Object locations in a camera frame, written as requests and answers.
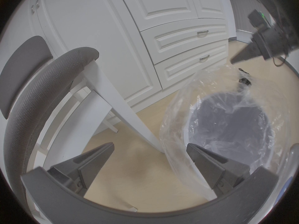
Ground black cable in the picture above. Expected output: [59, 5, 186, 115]
[273, 51, 290, 67]

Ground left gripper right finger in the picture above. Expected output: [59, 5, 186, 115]
[186, 143, 252, 197]

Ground white trash bin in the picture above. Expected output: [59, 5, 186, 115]
[185, 91, 284, 172]

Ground clear plastic bag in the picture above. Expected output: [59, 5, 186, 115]
[159, 64, 292, 201]

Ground crumpled black plastic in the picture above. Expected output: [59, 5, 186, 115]
[238, 67, 254, 86]

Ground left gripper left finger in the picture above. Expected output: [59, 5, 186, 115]
[47, 142, 115, 197]

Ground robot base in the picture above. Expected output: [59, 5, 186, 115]
[269, 143, 299, 219]

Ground white wardrobe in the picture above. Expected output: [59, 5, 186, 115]
[14, 0, 230, 113]

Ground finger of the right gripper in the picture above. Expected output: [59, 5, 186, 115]
[230, 42, 266, 65]

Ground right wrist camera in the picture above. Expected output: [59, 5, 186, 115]
[248, 9, 270, 30]

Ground white chair with grey cushions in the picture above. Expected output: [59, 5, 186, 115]
[0, 35, 164, 220]

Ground grey curtain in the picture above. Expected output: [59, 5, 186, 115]
[228, 0, 256, 40]

